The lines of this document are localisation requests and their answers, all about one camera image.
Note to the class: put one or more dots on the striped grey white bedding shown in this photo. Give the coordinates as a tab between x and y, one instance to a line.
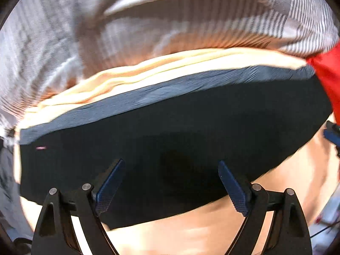
132	24

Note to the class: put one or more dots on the red cloth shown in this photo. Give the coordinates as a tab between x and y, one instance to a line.
328	74

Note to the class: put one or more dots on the black pants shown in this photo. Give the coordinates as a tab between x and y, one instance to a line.
170	148

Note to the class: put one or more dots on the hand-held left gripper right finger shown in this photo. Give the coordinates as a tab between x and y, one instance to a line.
234	188

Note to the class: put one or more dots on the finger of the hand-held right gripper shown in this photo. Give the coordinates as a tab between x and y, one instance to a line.
332	135

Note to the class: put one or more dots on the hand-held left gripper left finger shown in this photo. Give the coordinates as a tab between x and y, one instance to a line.
110	184

